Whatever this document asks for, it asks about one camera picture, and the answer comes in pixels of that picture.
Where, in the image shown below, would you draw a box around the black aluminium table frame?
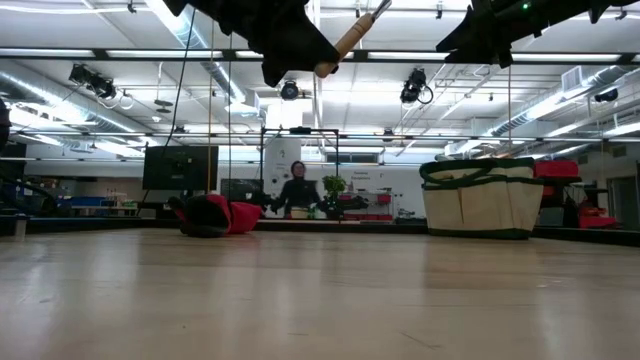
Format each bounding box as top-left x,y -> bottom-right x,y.
0,213 -> 640,247

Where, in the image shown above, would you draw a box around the shelf with red bins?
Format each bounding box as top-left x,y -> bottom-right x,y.
343,192 -> 395,222

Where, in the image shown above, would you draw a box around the large black screen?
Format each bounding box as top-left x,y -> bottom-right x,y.
142,145 -> 220,192

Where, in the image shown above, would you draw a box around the yellow cable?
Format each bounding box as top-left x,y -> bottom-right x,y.
506,64 -> 513,159
207,12 -> 215,195

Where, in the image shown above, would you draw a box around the red box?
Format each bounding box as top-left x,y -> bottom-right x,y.
533,159 -> 581,179

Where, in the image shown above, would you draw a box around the green potted background plant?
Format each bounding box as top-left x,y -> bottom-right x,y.
319,174 -> 351,220

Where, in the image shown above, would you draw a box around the person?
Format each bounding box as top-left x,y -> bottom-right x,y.
272,160 -> 324,220

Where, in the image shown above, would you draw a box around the black hanging cable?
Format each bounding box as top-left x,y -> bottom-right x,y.
227,34 -> 234,181

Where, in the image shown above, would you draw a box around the red bin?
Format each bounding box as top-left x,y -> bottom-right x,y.
578,205 -> 620,230

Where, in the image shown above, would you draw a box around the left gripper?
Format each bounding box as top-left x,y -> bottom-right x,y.
164,0 -> 341,89

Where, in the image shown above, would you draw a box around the small black screen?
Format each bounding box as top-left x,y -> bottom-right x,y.
220,178 -> 265,202

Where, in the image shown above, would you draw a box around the red and black gardening glove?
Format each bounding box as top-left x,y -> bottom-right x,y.
167,193 -> 265,239

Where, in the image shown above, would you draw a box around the silver ceiling duct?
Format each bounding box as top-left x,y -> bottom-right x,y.
144,0 -> 249,104
492,64 -> 640,137

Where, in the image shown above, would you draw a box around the beige gardening bag green trim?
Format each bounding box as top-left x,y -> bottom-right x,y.
418,156 -> 545,241

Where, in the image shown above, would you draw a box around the blue bins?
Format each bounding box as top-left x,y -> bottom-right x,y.
56,195 -> 107,208

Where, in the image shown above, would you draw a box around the wooden handled hand rake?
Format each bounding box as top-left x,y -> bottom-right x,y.
313,0 -> 394,80

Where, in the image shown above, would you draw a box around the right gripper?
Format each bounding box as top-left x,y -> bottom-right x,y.
434,0 -> 592,69

